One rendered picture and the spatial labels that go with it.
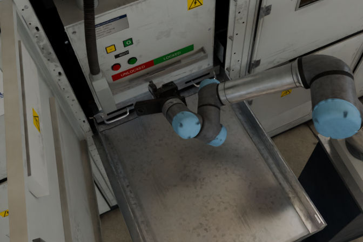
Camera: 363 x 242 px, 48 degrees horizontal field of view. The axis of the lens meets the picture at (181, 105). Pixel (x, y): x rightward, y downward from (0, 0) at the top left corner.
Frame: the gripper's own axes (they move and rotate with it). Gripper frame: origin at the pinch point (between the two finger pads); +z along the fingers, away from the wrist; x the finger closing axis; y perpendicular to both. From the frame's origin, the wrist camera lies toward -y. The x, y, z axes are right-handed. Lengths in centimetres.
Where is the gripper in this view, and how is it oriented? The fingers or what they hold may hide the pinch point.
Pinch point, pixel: (149, 87)
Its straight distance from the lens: 149.2
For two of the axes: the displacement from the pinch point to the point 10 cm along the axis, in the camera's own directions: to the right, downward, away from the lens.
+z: -3.5, -4.0, 8.5
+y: 9.1, -3.7, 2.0
